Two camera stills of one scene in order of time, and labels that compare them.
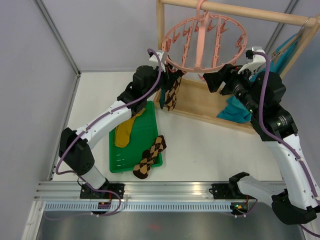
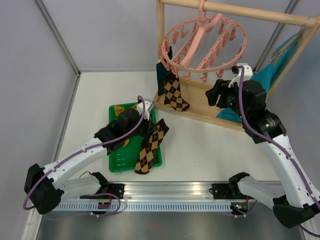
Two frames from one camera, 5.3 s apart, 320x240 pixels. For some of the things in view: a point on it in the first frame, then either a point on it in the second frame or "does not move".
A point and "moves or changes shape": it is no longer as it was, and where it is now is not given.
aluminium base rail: (139, 191) does not move
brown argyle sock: (171, 94) moves or changes shape
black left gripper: (170, 78) → (150, 128)
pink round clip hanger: (204, 43) does not move
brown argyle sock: (141, 169) moves or changes shape
